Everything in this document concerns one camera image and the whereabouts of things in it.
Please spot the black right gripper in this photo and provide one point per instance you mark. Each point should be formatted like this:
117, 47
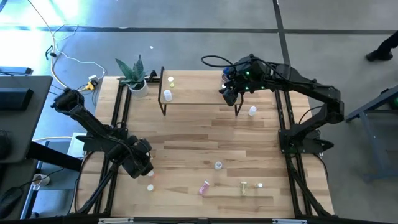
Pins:
237, 88

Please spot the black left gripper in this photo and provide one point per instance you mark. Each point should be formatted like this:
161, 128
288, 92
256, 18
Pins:
140, 166

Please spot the pink vial white cap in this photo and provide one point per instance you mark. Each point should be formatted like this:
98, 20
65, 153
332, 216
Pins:
204, 187
151, 174

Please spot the small orange vial white cap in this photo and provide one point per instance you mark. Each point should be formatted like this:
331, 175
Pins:
150, 187

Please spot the white opaque plastic bottle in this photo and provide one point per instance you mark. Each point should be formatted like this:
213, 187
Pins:
168, 95
252, 110

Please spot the yellow-green vial white cap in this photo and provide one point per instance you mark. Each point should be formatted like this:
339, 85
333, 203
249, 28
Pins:
170, 79
243, 188

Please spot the clear bottle translucent cap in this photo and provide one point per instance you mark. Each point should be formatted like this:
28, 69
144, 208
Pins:
218, 165

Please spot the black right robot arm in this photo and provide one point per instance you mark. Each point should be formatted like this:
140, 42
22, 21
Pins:
311, 87

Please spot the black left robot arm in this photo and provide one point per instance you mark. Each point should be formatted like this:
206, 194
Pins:
93, 127

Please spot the white box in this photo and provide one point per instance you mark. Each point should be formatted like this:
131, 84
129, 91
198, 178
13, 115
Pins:
73, 149

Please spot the snake plant white pot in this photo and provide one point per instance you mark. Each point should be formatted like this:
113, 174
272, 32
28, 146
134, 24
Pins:
139, 90

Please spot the white paper cup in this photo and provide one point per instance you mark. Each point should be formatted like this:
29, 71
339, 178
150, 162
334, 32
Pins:
42, 180

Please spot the black side desk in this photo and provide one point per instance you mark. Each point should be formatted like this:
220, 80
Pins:
28, 124

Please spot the grey metal table stand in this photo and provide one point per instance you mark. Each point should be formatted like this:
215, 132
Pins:
373, 143

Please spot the person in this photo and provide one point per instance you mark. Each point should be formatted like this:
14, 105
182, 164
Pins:
379, 55

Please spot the black flat device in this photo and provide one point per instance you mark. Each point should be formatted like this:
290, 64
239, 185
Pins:
15, 70

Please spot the wooden shelf black frame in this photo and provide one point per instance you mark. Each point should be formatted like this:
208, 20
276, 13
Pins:
196, 90

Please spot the black aluminium rig frame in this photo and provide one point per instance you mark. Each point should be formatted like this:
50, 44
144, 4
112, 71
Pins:
280, 118

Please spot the silver aluminium bracket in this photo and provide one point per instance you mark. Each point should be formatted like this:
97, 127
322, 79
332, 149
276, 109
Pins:
115, 221
289, 221

